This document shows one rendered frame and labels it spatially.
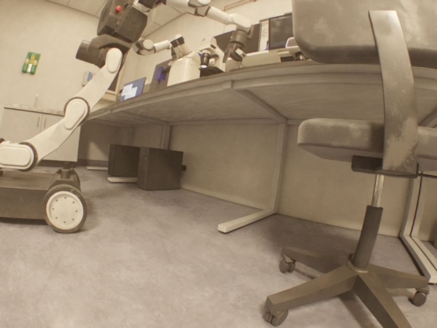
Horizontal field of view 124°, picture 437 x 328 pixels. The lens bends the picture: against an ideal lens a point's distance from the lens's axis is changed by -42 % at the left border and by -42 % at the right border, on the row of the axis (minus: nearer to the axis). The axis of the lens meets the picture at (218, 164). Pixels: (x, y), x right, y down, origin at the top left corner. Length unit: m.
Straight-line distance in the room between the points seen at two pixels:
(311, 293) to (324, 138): 0.34
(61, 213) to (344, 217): 1.63
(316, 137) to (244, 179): 1.39
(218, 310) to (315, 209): 1.17
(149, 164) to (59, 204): 1.16
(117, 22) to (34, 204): 0.97
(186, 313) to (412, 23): 0.77
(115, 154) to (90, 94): 1.59
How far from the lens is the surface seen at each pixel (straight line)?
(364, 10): 0.47
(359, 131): 0.40
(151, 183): 1.91
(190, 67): 1.30
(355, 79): 0.78
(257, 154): 1.70
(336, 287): 0.56
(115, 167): 2.63
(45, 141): 1.09
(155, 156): 1.90
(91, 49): 1.18
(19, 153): 1.07
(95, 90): 1.12
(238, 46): 1.10
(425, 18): 0.49
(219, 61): 1.66
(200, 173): 2.06
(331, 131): 0.40
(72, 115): 1.04
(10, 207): 0.99
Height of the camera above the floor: 0.37
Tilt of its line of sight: 2 degrees down
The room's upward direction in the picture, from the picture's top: 7 degrees clockwise
